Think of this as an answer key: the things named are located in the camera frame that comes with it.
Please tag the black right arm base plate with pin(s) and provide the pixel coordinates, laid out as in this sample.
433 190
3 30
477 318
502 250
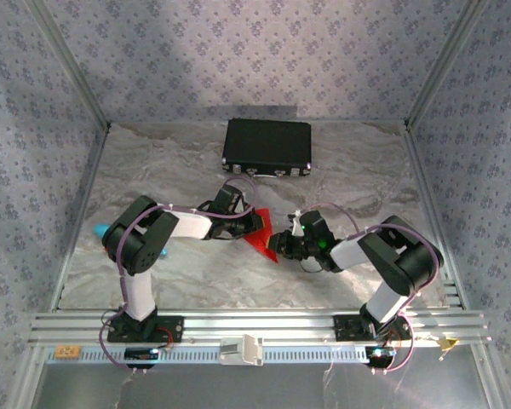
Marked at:
347 328

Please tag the white plastic bracket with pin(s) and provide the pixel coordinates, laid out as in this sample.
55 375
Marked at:
242 351

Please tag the aluminium mounting rail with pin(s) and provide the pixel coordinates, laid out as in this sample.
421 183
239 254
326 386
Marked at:
260 324

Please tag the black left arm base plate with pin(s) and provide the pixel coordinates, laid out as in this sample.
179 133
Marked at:
172 328

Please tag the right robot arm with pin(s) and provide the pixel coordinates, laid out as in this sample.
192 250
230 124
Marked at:
404 264

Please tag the yellow paper tag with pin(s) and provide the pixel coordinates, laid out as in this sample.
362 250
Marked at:
449 343

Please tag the black briefcase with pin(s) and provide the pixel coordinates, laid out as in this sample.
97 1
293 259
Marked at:
266 142

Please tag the red cloth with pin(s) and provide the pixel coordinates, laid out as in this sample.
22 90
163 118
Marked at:
264 247

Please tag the orange label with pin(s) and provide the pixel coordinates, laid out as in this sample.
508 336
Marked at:
67 352

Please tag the aluminium frame post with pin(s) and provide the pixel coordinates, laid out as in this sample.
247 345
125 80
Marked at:
445 64

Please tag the aluminium table edge rail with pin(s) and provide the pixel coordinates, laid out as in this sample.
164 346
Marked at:
83 204
430 191

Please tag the blue plastic bottle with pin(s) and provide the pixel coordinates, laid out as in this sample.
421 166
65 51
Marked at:
102 231

